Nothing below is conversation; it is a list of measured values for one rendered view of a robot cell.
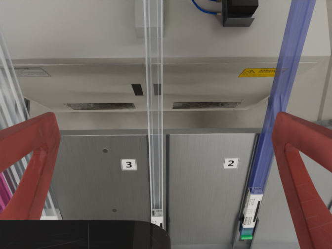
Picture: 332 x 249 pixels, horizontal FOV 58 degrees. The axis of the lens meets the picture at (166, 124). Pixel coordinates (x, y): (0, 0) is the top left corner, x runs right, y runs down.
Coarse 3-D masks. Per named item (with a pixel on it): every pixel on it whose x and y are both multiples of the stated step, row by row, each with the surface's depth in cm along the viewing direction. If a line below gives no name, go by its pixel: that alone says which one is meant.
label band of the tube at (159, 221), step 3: (153, 219) 35; (156, 219) 35; (159, 219) 35; (162, 219) 35; (153, 222) 36; (156, 222) 36; (159, 222) 36; (162, 222) 36; (159, 225) 36; (162, 225) 36
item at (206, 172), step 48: (96, 144) 30; (144, 144) 31; (192, 144) 31; (240, 144) 31; (96, 192) 35; (144, 192) 35; (192, 192) 35; (240, 192) 35; (192, 240) 40; (240, 240) 41; (288, 240) 41
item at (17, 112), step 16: (0, 32) 23; (0, 48) 23; (0, 64) 24; (0, 80) 25; (16, 80) 26; (0, 96) 26; (16, 96) 26; (0, 112) 27; (16, 112) 27; (0, 128) 28; (0, 176) 31; (16, 176) 31; (0, 192) 33; (48, 192) 33; (0, 208) 34; (48, 208) 34
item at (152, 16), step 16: (144, 0) 21; (160, 0) 21; (144, 16) 22; (160, 16) 22; (144, 32) 23; (160, 32) 23; (160, 48) 23; (160, 64) 24; (160, 80) 25; (160, 96) 26; (160, 112) 27; (160, 128) 28; (160, 144) 29; (160, 160) 30; (160, 176) 31; (160, 192) 33; (160, 208) 34
